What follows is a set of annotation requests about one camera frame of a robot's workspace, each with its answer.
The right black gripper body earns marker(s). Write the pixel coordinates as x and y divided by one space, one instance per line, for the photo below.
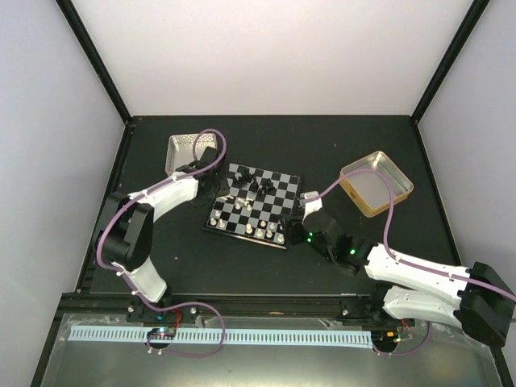
293 229

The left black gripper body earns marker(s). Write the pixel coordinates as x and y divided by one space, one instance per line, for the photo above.
218 189

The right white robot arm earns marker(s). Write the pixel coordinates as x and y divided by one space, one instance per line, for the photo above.
475 299

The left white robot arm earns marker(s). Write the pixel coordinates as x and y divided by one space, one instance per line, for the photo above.
122 238

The pile of white chess pieces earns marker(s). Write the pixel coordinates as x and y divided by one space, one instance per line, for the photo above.
237 202

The pile of black chess pieces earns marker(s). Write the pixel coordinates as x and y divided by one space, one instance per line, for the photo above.
266 185

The small circuit board right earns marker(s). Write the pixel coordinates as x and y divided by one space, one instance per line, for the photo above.
385 337

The small circuit board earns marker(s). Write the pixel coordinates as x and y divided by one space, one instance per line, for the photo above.
385 337
161 333

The small circuit board left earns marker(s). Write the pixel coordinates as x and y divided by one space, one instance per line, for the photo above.
161 333

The black and silver chessboard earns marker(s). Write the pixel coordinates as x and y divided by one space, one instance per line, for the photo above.
273 208

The pink square tin box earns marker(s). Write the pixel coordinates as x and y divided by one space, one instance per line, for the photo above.
181 149

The gold rectangular tin lid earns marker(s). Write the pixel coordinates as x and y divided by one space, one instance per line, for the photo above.
366 187

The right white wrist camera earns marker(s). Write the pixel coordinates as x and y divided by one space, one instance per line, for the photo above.
310 202

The black mounting rail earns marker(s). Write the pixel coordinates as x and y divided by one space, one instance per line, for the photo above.
362 310

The pale blue cable duct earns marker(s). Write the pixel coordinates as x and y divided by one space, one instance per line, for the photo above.
215 336

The black frame post left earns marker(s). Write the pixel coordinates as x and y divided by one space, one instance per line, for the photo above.
83 37

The black frame post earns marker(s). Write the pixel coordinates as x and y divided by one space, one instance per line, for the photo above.
460 38
83 37

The black frame post right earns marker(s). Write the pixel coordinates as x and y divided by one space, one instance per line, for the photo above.
460 38

